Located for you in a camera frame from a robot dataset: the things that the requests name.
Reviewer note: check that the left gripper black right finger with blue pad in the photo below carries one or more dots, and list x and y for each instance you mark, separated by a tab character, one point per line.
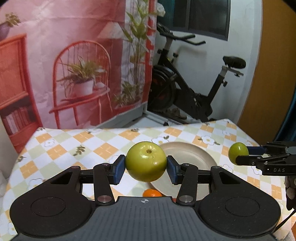
185	175

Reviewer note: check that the checkered floral tablecloth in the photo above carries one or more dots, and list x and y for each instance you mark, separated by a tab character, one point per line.
50	151

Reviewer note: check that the black exercise bike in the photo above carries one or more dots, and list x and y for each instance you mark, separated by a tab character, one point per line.
169	88

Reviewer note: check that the small green apple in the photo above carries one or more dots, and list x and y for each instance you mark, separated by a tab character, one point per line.
237	149

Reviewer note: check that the orange wooden door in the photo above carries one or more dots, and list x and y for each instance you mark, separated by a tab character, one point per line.
273	84

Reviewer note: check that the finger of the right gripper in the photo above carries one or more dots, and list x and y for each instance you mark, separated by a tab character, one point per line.
250	160
259	150

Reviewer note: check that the dark window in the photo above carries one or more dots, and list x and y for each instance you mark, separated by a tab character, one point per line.
203	17

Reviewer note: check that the orange fruit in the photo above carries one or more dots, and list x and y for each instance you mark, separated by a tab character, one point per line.
151	193

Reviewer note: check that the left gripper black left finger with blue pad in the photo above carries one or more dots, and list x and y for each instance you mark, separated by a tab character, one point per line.
105	175

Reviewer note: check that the pink printed backdrop cloth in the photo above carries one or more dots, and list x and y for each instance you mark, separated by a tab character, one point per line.
73	64

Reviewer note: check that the large green apple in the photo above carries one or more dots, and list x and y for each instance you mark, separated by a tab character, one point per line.
146	161

